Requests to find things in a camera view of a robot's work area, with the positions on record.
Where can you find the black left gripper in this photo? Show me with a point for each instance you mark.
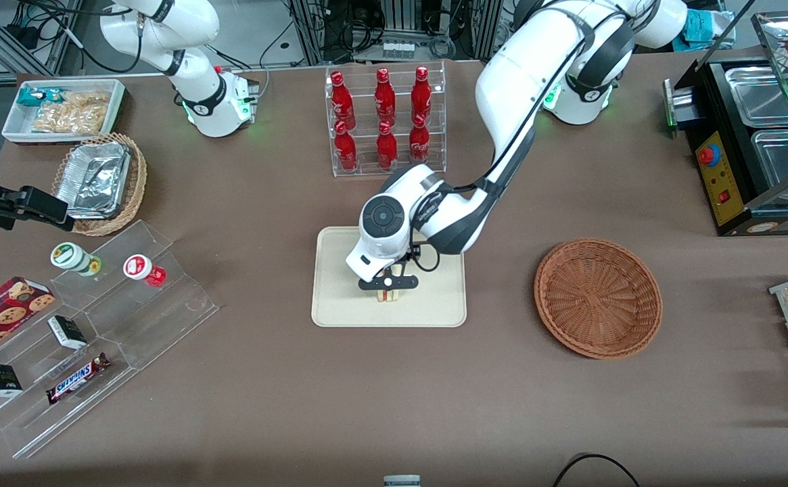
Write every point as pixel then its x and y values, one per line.
pixel 415 250

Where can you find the triangle sandwich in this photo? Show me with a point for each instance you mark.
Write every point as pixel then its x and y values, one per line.
pixel 389 296

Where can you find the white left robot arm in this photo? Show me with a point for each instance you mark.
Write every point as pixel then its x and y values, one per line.
pixel 515 81

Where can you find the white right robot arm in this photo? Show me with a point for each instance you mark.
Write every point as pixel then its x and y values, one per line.
pixel 164 40

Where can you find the beige plastic serving tray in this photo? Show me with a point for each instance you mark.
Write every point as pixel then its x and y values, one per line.
pixel 339 304

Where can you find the light oval wicker basket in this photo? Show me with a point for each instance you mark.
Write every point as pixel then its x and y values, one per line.
pixel 138 176

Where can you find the brown round wicker basket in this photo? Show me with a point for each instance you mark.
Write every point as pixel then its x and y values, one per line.
pixel 596 297

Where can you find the stacked aluminium foil containers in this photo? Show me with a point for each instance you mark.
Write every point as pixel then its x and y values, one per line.
pixel 93 179

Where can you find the green lid white cup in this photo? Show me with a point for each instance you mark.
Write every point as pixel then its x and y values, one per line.
pixel 69 257

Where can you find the white rectangular snack bin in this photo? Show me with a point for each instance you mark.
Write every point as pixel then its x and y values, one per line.
pixel 15 128

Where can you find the clear bag of crackers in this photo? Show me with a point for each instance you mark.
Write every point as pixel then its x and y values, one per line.
pixel 72 115

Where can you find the red lid white cup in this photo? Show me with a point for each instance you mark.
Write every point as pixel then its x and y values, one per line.
pixel 140 268

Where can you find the green snack packet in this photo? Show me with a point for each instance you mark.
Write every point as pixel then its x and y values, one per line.
pixel 35 96

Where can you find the small black carton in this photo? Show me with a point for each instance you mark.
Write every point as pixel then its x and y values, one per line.
pixel 0 380
pixel 67 331

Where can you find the red cola bottle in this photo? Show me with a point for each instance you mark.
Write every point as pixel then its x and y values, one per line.
pixel 385 95
pixel 419 142
pixel 421 93
pixel 387 149
pixel 345 150
pixel 341 98

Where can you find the clear acrylic stepped display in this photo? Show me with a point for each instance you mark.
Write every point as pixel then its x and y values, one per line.
pixel 164 318

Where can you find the Snickers chocolate bar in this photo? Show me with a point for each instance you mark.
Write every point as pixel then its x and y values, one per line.
pixel 76 379

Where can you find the small grey device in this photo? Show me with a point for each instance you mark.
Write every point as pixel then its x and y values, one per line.
pixel 402 481

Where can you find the clear acrylic bottle rack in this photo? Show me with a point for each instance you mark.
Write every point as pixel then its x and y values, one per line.
pixel 434 81

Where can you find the white power strip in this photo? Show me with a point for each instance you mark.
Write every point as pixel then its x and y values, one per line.
pixel 398 49

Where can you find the grey box with green light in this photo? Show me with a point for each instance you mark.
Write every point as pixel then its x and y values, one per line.
pixel 678 101

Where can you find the black food warmer cabinet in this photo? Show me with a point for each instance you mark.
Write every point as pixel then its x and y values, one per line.
pixel 732 203

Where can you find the teal plastic bag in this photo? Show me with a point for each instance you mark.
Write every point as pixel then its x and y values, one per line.
pixel 705 30

